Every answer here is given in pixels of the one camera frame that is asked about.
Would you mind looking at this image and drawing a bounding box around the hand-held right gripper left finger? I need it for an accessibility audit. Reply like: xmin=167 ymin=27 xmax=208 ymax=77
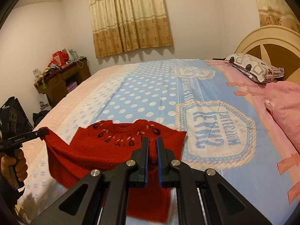
xmin=30 ymin=137 xmax=150 ymax=225

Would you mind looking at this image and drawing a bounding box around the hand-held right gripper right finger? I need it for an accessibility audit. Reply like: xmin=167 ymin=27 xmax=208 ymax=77
xmin=156 ymin=136 xmax=272 ymax=225

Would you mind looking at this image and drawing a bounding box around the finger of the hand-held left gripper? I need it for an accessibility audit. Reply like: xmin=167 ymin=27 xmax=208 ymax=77
xmin=25 ymin=127 xmax=50 ymax=143

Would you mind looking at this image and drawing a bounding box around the red embroidered knit sweater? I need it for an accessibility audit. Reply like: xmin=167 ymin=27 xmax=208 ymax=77
xmin=43 ymin=119 xmax=187 ymax=223

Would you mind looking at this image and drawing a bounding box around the person's left forearm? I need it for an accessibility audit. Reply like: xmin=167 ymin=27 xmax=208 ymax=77
xmin=0 ymin=178 xmax=25 ymax=218

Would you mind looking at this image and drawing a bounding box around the person's left hand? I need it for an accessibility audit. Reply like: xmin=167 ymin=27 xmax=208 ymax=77
xmin=0 ymin=148 xmax=28 ymax=189

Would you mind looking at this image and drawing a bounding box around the black bag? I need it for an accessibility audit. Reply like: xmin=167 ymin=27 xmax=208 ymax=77
xmin=33 ymin=110 xmax=51 ymax=129

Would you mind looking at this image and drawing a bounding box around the black folding chair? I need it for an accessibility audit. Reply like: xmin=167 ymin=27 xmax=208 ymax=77
xmin=0 ymin=96 xmax=33 ymax=134

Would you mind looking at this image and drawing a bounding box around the dark wooden desk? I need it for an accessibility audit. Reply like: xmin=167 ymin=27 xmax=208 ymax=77
xmin=35 ymin=57 xmax=91 ymax=108

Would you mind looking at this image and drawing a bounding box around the colourful striped cloth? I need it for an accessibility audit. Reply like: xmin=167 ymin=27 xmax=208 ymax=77
xmin=37 ymin=66 xmax=61 ymax=83

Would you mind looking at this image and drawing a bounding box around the blue polka dot bed sheet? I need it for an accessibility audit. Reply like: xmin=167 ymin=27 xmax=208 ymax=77
xmin=17 ymin=58 xmax=300 ymax=225

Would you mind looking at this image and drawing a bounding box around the red gift bag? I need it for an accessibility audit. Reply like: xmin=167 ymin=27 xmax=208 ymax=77
xmin=52 ymin=50 xmax=69 ymax=66

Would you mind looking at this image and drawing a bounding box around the patterned white pillow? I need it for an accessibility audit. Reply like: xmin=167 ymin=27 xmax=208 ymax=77
xmin=224 ymin=53 xmax=284 ymax=84

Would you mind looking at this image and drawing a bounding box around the pink folded quilt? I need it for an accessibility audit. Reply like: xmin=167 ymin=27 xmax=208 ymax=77
xmin=264 ymin=81 xmax=300 ymax=156

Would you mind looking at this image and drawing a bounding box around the wide beige floral curtain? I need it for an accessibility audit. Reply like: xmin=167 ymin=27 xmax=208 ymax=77
xmin=88 ymin=0 xmax=174 ymax=59

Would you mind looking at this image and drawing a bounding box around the cream wooden bed headboard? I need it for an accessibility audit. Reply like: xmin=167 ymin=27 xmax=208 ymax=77
xmin=234 ymin=25 xmax=300 ymax=85

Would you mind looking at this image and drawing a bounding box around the narrow beige floral curtain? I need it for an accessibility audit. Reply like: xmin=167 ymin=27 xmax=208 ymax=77
xmin=254 ymin=0 xmax=300 ymax=27

